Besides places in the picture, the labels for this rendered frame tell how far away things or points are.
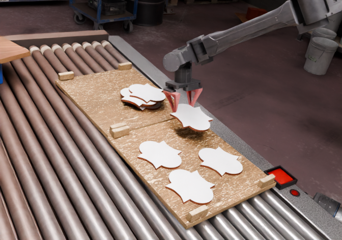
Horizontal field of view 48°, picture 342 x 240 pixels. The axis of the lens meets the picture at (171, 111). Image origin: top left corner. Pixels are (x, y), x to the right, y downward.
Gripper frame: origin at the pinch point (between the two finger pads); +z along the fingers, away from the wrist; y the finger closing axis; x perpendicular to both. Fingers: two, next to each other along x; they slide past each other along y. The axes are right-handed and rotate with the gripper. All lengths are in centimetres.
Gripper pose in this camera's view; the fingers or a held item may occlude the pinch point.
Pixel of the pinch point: (182, 107)
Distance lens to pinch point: 127.9
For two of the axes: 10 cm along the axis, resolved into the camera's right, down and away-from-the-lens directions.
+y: -7.8, 2.1, -5.9
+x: 6.2, 2.5, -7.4
